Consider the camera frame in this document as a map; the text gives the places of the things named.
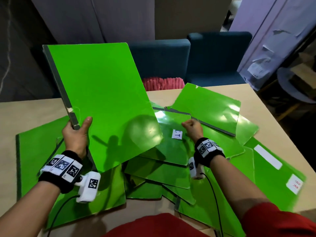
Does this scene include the black right camera cable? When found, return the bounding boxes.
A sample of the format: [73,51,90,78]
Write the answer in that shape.
[200,172,224,237]

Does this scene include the person's left forearm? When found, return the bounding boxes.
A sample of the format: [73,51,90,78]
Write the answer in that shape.
[0,181,61,237]

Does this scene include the black wristband with markers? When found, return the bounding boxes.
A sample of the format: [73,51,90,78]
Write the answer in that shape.
[194,137,225,168]
[38,150,83,194]

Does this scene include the black right wristband with markers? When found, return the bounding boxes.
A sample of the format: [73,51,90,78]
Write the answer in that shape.
[194,137,225,168]

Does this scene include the person's left hand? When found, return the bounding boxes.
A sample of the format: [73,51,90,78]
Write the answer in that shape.
[62,117,93,160]

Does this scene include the grey partition panel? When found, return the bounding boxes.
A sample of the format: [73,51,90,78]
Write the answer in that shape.
[29,0,155,45]

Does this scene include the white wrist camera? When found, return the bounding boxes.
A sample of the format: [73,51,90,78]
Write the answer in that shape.
[188,156,205,180]
[75,171,102,204]

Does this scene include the grey chair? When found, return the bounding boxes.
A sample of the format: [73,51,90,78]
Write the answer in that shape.
[276,67,316,121]

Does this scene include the black left camera cable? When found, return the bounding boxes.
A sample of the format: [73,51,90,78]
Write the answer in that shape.
[46,195,81,237]

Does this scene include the dark teal armchair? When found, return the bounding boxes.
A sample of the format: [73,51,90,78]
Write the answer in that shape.
[185,31,253,87]

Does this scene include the red shirt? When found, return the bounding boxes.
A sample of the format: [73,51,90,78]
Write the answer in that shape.
[102,202,316,237]

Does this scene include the taupe partition panel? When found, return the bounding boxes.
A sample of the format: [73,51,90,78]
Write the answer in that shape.
[154,0,233,40]

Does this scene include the black left wristband with markers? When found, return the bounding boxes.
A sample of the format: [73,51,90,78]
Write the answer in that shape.
[38,150,83,194]

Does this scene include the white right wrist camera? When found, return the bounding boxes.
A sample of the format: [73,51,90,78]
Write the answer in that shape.
[188,156,205,180]

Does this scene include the pile of green folders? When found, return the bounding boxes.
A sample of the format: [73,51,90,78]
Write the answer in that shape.
[16,82,307,237]

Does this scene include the red ribbed cushion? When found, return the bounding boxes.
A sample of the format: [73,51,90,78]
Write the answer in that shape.
[142,77,186,92]

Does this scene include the person's right forearm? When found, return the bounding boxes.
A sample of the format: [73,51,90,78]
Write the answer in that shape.
[209,155,271,221]

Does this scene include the lavender board with taped papers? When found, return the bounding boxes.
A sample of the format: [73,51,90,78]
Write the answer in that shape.
[229,0,316,91]

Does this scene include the person's right hand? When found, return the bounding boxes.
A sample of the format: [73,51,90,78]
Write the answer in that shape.
[181,118,204,144]

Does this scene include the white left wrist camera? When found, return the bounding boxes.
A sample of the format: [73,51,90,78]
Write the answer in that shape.
[75,171,102,204]

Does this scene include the black camera cable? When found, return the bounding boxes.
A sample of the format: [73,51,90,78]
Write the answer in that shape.
[46,195,81,237]
[200,172,224,237]

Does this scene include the stack of gathered green folders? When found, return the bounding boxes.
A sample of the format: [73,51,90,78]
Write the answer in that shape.
[42,42,164,173]

